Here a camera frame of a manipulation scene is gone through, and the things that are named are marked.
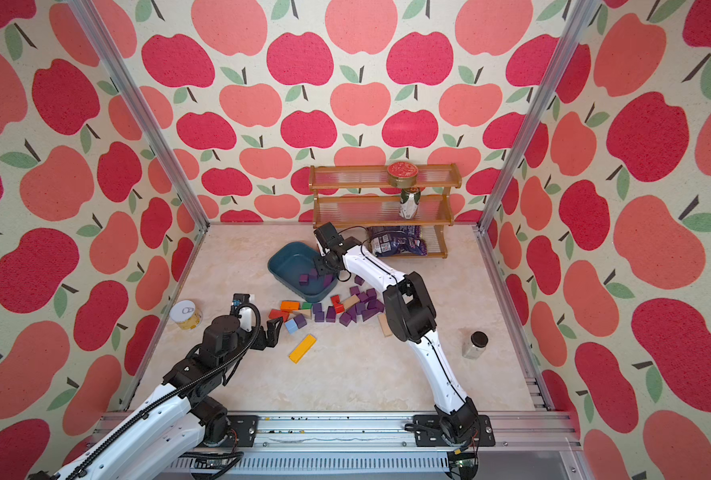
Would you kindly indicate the yellow long block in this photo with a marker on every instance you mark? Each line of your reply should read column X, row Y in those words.
column 299, row 352

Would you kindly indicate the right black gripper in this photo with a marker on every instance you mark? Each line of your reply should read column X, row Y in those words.
column 322, row 266

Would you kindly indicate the purple triangle block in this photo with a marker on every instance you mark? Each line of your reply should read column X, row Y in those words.
column 368, row 314

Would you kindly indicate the left aluminium frame post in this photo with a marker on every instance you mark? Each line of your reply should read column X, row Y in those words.
column 100, row 37

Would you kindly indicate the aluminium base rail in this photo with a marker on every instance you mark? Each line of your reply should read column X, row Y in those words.
column 540, row 445

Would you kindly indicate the red round tin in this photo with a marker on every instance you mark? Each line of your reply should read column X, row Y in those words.
column 402, row 174

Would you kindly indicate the purple snack bag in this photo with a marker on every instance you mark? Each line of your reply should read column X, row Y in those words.
column 396, row 240

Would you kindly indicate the right aluminium frame post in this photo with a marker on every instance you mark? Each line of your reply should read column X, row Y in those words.
column 577, row 22

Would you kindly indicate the orange block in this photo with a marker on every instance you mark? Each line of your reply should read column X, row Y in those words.
column 290, row 306

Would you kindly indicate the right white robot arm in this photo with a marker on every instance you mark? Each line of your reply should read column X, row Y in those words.
column 411, row 318

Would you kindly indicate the light blue block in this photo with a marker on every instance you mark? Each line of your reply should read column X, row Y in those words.
column 291, row 326

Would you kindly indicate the aluminium frame post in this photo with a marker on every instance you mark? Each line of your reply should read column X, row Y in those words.
column 100, row 37
column 577, row 22

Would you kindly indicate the yellow tin can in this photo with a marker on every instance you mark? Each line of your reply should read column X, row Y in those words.
column 186, row 315

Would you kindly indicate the natural wood short block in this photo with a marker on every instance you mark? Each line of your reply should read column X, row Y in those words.
column 351, row 302

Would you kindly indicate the natural wood long block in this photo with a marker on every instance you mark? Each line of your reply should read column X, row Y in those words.
column 384, row 325

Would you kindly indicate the purple prism block right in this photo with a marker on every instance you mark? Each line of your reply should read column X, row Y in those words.
column 375, row 304

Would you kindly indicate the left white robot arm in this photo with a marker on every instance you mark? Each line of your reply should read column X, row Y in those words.
column 181, row 414

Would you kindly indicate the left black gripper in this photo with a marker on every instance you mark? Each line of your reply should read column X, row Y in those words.
column 273, row 332

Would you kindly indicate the wooden three-tier shelf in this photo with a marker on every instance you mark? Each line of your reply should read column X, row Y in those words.
column 353, row 198

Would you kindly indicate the teal plastic storage bin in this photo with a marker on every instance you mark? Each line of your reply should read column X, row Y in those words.
column 293, row 260

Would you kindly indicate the red arch block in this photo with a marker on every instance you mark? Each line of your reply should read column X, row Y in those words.
column 337, row 305

